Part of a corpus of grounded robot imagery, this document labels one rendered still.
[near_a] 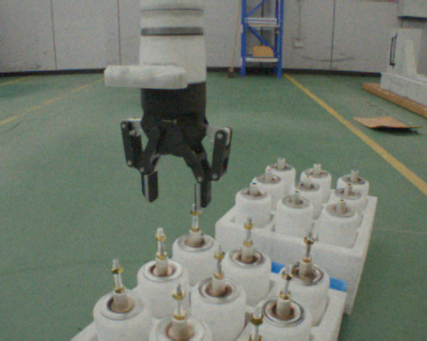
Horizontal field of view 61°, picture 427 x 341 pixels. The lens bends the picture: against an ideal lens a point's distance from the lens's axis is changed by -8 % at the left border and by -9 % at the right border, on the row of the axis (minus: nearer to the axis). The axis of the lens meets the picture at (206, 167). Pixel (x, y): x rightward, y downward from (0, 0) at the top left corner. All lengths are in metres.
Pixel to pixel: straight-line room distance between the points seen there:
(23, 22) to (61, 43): 0.82
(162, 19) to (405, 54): 4.50
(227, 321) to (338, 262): 0.40
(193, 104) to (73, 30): 6.75
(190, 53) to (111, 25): 6.51
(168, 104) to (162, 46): 0.06
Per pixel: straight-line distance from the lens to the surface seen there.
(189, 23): 0.41
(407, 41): 4.89
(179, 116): 0.44
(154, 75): 0.37
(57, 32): 7.26
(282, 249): 1.01
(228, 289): 0.69
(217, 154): 0.43
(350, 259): 0.97
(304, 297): 0.72
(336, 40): 6.88
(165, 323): 0.62
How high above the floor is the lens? 0.67
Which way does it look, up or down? 20 degrees down
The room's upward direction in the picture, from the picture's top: straight up
